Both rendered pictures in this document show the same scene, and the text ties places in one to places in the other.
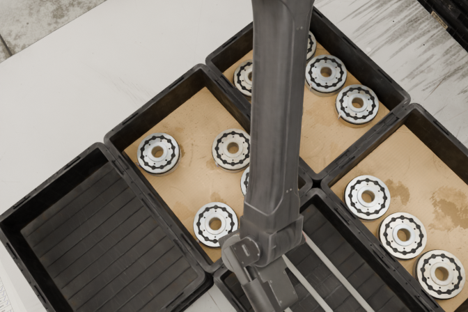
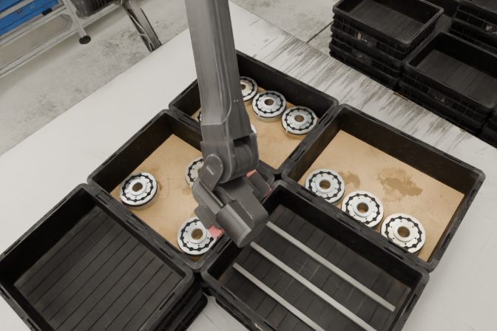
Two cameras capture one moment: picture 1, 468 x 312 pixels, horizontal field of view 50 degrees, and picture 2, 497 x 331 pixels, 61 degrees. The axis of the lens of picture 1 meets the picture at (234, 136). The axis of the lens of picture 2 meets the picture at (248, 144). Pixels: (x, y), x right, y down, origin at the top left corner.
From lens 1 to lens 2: 0.31 m
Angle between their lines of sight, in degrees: 18
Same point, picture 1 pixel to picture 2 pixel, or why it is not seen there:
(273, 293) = (243, 209)
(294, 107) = (224, 21)
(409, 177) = (356, 166)
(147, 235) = (136, 261)
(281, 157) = (221, 65)
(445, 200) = (390, 178)
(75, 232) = (68, 274)
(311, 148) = (270, 162)
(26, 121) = (19, 201)
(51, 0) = not seen: hidden behind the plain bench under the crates
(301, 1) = not seen: outside the picture
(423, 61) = (346, 94)
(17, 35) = not seen: hidden behind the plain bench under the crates
